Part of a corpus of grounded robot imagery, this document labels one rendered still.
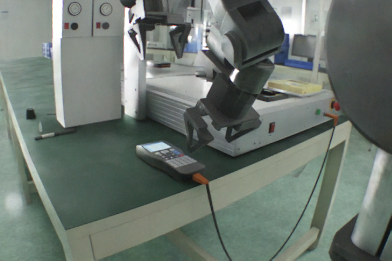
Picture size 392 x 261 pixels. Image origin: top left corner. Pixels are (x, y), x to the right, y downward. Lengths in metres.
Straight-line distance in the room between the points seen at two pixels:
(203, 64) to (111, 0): 0.56
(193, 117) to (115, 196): 0.22
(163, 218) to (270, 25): 0.41
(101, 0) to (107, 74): 0.25
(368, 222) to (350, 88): 0.15
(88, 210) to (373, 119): 0.46
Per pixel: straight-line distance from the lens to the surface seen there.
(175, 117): 0.88
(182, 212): 0.61
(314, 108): 1.04
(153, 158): 0.67
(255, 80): 0.44
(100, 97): 1.00
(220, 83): 0.46
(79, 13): 0.95
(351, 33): 0.22
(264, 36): 0.38
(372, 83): 0.21
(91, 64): 0.98
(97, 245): 0.54
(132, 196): 0.57
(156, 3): 0.65
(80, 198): 0.57
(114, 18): 1.00
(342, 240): 0.34
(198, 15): 1.04
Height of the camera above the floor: 1.05
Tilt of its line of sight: 16 degrees down
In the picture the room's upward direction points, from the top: 2 degrees clockwise
